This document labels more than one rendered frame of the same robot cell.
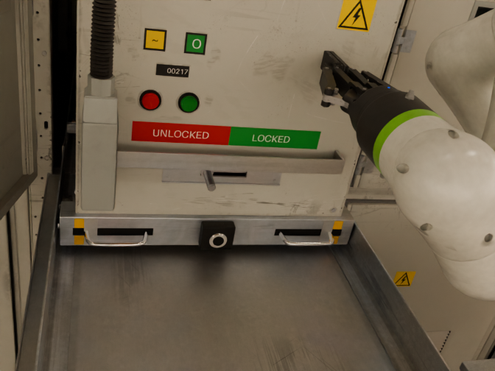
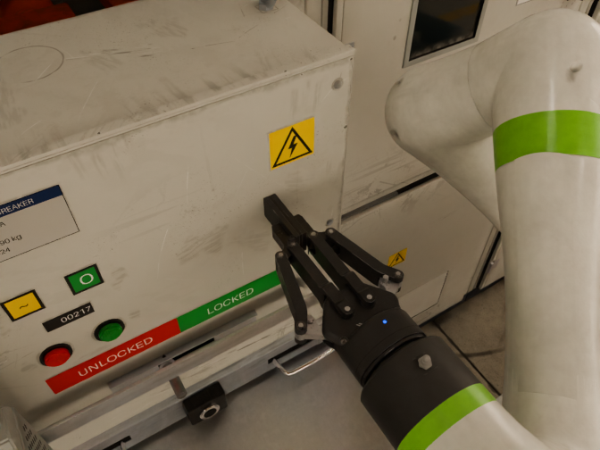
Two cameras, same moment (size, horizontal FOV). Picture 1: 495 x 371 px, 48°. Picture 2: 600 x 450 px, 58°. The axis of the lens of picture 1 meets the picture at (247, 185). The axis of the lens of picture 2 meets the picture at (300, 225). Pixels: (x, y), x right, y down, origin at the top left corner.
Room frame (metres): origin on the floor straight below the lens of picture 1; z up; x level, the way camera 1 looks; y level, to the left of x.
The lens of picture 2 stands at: (0.45, -0.02, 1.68)
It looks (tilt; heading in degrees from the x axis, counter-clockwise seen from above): 48 degrees down; 346
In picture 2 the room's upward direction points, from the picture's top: straight up
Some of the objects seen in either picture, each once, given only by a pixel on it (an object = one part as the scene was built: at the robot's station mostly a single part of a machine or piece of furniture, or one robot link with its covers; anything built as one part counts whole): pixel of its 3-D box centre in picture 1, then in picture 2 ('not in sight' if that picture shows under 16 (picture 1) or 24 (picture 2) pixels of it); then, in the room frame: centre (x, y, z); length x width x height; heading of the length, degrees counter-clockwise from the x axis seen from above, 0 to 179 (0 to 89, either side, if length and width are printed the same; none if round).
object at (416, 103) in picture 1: (398, 136); (417, 392); (0.63, -0.17, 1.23); 0.09 x 0.06 x 0.12; 108
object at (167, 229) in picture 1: (213, 224); (195, 385); (0.85, 0.05, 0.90); 0.54 x 0.05 x 0.06; 108
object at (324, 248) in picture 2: (363, 89); (338, 273); (0.77, -0.14, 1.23); 0.11 x 0.01 x 0.04; 16
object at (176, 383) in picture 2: (209, 174); (171, 373); (0.81, 0.07, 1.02); 0.06 x 0.02 x 0.04; 18
